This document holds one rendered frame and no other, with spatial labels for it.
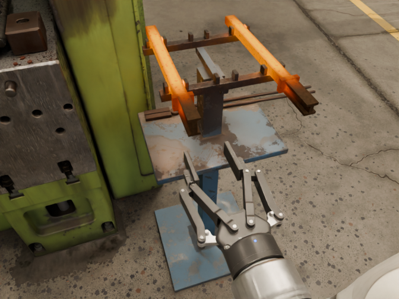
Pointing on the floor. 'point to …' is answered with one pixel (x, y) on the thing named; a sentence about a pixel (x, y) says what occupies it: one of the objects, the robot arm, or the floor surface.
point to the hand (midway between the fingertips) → (211, 162)
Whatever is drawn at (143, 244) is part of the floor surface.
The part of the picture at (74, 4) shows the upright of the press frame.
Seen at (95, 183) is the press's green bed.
